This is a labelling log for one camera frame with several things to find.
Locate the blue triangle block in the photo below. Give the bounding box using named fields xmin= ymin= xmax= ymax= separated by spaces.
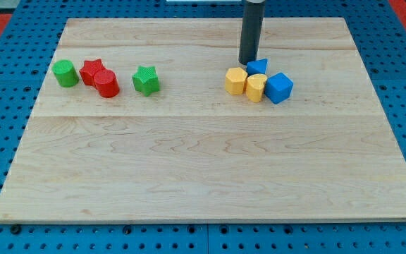
xmin=246 ymin=59 xmax=268 ymax=75

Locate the blue cube block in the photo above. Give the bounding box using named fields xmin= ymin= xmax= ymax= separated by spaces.
xmin=264 ymin=73 xmax=293 ymax=104

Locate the yellow hexagon block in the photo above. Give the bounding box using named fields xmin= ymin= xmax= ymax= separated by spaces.
xmin=225 ymin=67 xmax=247 ymax=95

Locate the yellow heart block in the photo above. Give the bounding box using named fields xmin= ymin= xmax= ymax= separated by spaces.
xmin=245 ymin=73 xmax=268 ymax=103

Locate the light wooden board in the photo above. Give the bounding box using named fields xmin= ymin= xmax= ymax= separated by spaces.
xmin=0 ymin=18 xmax=406 ymax=224

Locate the green star block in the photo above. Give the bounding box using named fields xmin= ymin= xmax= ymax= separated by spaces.
xmin=132 ymin=66 xmax=160 ymax=97

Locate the red cylinder block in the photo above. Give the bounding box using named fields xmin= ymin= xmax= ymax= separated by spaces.
xmin=94 ymin=69 xmax=120 ymax=98

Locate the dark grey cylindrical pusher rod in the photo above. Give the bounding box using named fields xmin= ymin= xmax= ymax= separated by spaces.
xmin=238 ymin=0 xmax=266 ymax=66

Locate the red star block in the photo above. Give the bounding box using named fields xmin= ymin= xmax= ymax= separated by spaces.
xmin=79 ymin=59 xmax=105 ymax=87

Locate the green cylinder block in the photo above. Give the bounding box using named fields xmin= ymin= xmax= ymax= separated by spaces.
xmin=52 ymin=59 xmax=79 ymax=87

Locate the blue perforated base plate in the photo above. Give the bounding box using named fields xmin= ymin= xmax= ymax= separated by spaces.
xmin=0 ymin=0 xmax=406 ymax=253

